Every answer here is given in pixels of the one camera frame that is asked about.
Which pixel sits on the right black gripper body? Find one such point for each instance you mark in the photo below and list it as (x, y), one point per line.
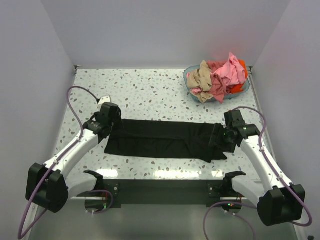
(223, 139)

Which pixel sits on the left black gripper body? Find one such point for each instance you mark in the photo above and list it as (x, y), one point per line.
(116, 123)

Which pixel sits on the black t-shirt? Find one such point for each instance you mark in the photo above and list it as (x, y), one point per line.
(163, 140)

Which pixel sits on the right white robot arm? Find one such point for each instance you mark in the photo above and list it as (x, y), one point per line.
(276, 199)

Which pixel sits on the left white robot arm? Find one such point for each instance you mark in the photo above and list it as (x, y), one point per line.
(48, 185)

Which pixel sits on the orange t-shirt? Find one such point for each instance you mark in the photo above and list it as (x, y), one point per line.
(242, 79)

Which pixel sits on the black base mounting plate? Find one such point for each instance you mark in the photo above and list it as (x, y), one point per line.
(168, 192)

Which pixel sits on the light pink t-shirt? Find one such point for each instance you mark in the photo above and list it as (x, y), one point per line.
(196, 91)

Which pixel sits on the teal plastic laundry basket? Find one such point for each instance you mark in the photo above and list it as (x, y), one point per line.
(190, 69)

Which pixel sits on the beige t-shirt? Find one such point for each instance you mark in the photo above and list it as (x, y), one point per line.
(201, 78)

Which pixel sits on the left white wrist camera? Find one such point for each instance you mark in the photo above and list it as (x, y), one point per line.
(104, 99)

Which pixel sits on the aluminium frame rail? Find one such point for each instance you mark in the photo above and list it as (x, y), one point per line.
(109, 199)

